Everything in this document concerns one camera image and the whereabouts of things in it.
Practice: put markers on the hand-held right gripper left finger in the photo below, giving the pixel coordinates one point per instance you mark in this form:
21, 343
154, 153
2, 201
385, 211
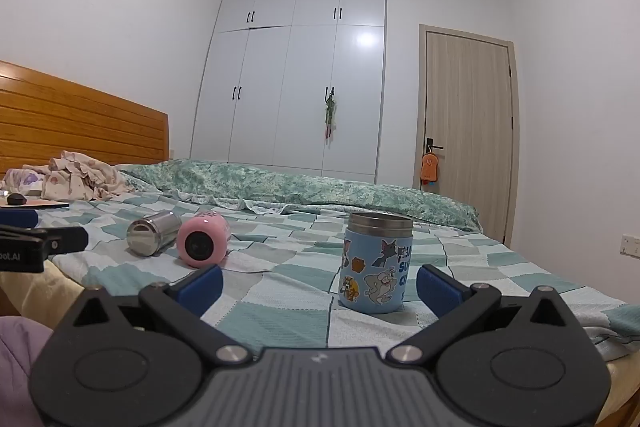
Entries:
201, 288

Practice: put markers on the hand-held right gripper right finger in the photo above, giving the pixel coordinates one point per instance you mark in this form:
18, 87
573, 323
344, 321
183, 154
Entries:
436, 288

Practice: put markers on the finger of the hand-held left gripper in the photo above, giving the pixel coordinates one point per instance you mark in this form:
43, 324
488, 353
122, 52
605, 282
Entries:
64, 239
18, 218

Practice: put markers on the pink cup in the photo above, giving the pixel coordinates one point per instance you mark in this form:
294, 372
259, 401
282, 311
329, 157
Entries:
202, 240

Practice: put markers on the silver steel cup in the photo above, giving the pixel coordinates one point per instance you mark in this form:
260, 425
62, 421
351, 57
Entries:
151, 232

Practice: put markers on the blue cartoon cup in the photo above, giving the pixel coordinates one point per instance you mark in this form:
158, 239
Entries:
375, 263

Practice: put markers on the small black object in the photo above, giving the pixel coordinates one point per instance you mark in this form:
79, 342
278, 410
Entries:
15, 199

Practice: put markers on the thin flat board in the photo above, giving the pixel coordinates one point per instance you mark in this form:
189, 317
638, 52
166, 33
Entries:
47, 204

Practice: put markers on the purple print cloth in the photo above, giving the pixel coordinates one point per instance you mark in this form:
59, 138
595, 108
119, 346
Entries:
22, 181

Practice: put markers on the yellow cloth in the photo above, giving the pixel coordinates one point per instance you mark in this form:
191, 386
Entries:
35, 292

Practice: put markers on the pile of floral clothes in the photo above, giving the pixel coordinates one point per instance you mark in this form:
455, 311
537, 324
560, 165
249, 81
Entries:
80, 177

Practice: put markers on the wooden headboard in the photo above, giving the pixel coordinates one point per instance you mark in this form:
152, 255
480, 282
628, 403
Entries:
80, 122

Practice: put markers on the plain purple cloth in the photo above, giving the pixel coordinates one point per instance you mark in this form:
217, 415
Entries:
20, 372

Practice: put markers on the orange hanging toy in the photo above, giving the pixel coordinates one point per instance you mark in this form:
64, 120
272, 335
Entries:
430, 168

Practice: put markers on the green patterned quilt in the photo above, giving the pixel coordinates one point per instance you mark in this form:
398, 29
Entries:
310, 189

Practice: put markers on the beige wooden door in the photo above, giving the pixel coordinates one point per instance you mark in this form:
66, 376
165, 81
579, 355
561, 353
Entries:
470, 132

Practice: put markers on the green hanging ornament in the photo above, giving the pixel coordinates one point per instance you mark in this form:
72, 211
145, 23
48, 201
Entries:
330, 117

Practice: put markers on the white wardrobe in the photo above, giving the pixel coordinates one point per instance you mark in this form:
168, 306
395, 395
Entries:
300, 82

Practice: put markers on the wall socket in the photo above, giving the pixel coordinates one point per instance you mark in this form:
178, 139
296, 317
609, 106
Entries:
629, 245

